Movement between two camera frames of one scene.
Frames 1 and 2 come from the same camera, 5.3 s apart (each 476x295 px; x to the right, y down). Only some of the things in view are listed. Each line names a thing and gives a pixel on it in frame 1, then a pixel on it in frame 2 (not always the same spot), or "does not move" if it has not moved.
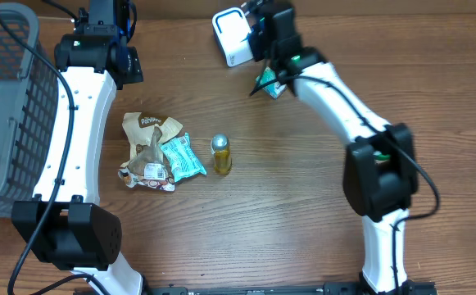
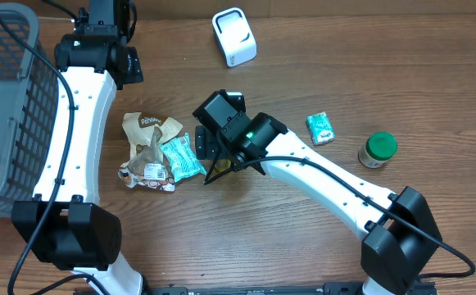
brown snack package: (148, 165) does not move
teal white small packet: (274, 89) → (320, 129)
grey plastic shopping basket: (16, 110) does not move
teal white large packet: (182, 158) does not move
